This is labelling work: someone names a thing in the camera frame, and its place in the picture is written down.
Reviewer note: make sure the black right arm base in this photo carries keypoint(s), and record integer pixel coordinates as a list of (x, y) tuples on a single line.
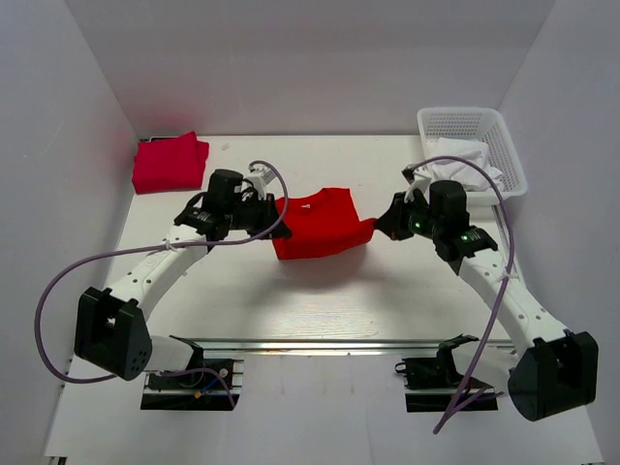
[(432, 381)]

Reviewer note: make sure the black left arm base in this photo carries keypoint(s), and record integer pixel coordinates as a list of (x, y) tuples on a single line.
[(197, 392)]

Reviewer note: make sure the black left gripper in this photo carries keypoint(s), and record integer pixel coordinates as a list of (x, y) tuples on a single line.
[(267, 207)]

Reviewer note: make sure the aluminium rail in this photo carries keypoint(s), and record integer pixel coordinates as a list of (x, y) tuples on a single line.
[(316, 346)]

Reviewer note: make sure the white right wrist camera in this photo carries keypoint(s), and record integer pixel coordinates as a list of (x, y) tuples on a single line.
[(418, 179)]

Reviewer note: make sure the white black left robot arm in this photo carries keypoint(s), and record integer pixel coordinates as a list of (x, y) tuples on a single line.
[(112, 330)]

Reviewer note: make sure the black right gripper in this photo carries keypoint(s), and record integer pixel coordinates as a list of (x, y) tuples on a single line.
[(392, 221)]

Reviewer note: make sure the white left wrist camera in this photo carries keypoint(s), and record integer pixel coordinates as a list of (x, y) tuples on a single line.
[(260, 176)]

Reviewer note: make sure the red t-shirt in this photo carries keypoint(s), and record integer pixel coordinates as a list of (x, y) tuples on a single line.
[(323, 224)]

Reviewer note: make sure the folded crimson t-shirt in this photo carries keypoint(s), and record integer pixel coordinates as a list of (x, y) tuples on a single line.
[(170, 164)]

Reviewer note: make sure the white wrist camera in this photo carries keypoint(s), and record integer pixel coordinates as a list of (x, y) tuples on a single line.
[(418, 179), (260, 176)]

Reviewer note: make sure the white plastic basket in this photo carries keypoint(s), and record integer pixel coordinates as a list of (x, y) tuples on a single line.
[(478, 135)]

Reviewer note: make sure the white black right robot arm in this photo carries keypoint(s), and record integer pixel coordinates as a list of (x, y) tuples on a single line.
[(556, 368)]

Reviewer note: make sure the white t-shirt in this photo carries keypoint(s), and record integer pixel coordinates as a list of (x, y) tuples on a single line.
[(460, 162)]

